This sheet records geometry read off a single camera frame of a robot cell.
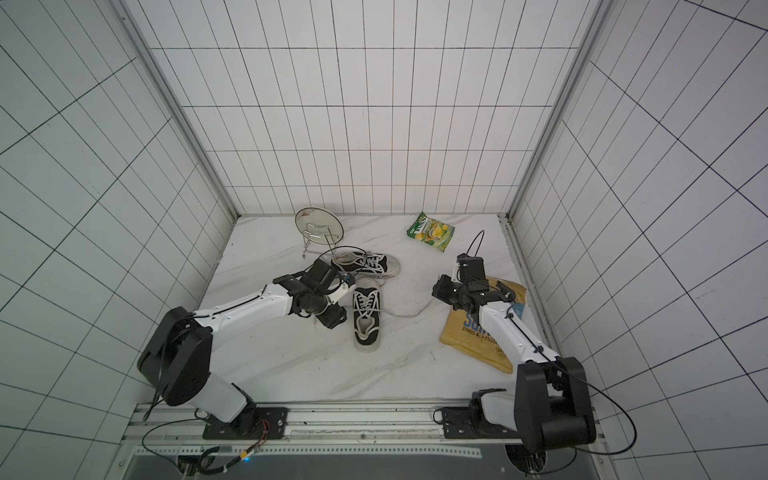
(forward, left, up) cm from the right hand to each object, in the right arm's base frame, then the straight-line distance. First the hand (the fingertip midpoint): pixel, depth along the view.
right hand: (423, 285), depth 88 cm
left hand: (-9, +28, -5) cm, 30 cm away
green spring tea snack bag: (+29, -4, -8) cm, 30 cm away
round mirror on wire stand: (+18, +35, +5) cm, 40 cm away
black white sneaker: (-9, +17, -4) cm, 19 cm away
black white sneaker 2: (+8, +18, -5) cm, 20 cm away
